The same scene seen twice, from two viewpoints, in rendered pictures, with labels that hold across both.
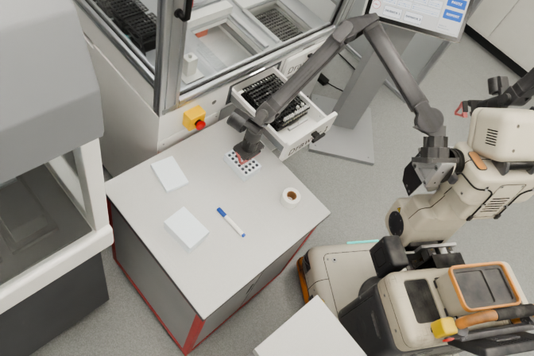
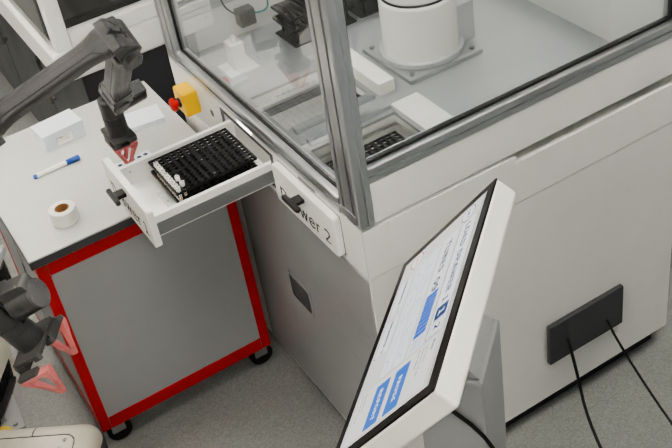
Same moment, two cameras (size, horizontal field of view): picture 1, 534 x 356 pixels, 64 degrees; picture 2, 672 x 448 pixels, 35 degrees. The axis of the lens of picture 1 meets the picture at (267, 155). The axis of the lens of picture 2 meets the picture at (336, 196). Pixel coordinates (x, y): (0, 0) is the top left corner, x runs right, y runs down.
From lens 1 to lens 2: 3.19 m
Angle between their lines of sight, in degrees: 79
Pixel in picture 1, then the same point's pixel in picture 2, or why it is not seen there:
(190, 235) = (44, 125)
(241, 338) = (43, 399)
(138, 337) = not seen: hidden behind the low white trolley
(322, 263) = (60, 430)
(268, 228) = (35, 199)
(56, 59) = not seen: outside the picture
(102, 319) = not seen: hidden behind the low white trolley
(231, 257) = (14, 170)
